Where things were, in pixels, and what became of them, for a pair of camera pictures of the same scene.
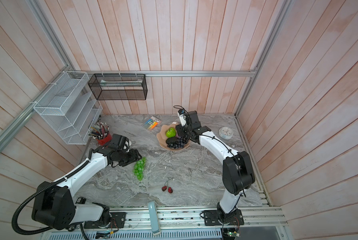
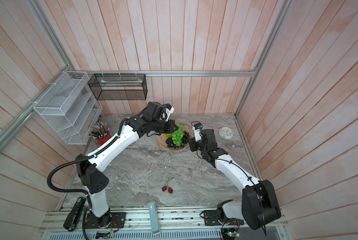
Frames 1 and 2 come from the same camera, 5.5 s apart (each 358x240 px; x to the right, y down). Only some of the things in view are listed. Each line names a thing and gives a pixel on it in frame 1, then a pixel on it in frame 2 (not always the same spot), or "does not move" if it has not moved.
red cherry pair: [164, 188] does not move
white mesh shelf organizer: [71, 109] does not move
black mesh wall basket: [119, 86] does not move
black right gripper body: [182, 130] to [199, 145]
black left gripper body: [122, 151] to [162, 126]
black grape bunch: [180, 142] does not move
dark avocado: [171, 140] does not move
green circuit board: [233, 234] does not move
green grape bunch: [139, 168] to [177, 136]
